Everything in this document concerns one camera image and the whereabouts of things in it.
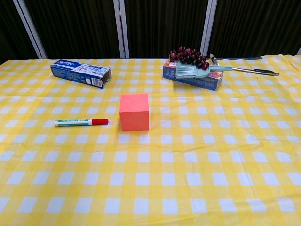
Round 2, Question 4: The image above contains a pink cube block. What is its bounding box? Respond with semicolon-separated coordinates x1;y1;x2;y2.
119;93;150;132

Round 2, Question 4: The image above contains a red-capped green white marker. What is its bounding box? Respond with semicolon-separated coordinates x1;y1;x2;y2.
54;118;110;127

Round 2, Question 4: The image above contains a yellow checked tablecloth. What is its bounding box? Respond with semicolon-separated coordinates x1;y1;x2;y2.
0;54;301;226

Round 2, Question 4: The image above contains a metal ladle with black handle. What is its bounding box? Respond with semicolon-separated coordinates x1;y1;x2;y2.
209;53;280;76

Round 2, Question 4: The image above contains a mint green slotted kitchen tool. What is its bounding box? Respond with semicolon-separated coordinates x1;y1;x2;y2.
175;61;233;80

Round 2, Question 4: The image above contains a white partition frame post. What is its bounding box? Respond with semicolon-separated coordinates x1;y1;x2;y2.
13;0;48;59
113;0;130;59
200;0;218;57

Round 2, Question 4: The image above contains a dark red grape bunch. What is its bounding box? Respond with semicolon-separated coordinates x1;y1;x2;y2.
169;46;210;71

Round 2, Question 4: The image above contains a blue and red toothpaste box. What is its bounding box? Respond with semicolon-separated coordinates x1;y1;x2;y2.
162;59;225;91

